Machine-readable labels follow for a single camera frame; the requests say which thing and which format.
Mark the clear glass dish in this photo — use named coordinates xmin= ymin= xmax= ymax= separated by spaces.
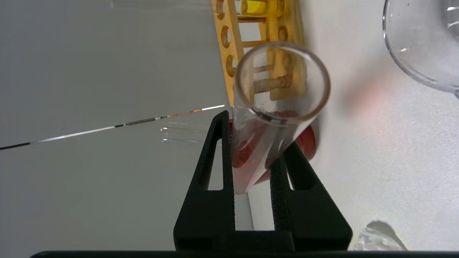
xmin=382 ymin=0 xmax=459 ymax=100

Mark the test tube with yellow pigment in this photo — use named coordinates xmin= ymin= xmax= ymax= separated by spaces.
xmin=239 ymin=0 xmax=284 ymax=18

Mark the crumpled white tissue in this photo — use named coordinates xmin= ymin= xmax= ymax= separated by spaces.
xmin=353 ymin=220 xmax=408 ymax=251

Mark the red cup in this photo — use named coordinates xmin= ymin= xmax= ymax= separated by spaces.
xmin=229 ymin=119 xmax=317 ymax=186

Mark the empty glass test tube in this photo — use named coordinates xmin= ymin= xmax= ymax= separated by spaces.
xmin=160 ymin=119 xmax=217 ymax=147

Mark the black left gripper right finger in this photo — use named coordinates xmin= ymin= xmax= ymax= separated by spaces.
xmin=269 ymin=141 xmax=353 ymax=251

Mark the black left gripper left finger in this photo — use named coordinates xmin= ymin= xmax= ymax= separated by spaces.
xmin=174 ymin=110 xmax=236 ymax=251

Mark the test tube with red pigment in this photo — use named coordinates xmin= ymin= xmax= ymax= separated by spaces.
xmin=232 ymin=42 xmax=331 ymax=195

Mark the wooden test tube rack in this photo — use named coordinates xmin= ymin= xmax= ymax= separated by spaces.
xmin=211 ymin=0 xmax=307 ymax=106

